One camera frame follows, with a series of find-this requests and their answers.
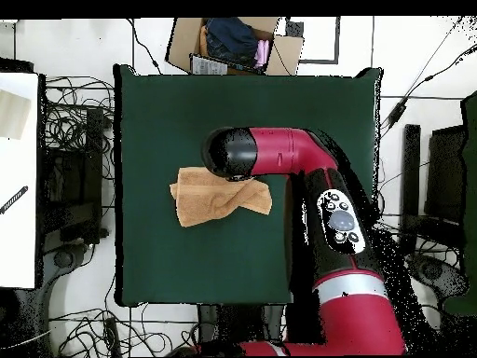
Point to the beige paper sheet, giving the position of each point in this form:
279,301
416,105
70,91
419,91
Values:
13,115

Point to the black power strip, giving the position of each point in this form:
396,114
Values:
111,333

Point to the black office chair base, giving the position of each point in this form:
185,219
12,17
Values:
63,259
436,274

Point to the black power adapter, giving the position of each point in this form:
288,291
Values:
397,113

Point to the black equipment stand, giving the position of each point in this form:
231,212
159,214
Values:
410,167
93,149

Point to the dark green table cloth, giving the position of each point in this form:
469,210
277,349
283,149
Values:
167,261

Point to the printed paper label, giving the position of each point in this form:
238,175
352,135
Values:
208,66

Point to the pink garment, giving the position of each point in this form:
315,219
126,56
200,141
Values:
262,54

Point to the orange terry towel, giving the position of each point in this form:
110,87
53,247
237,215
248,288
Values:
208,201

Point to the cardboard box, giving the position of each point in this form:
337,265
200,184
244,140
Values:
182,41

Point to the white side table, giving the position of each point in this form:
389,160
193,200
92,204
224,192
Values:
18,242

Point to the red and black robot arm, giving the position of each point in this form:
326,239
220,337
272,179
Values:
335,261

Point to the blue jeans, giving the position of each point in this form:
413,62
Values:
231,41

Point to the tan cloth in box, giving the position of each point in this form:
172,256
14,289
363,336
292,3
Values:
203,43

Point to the black striped stick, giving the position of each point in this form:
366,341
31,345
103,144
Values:
15,199

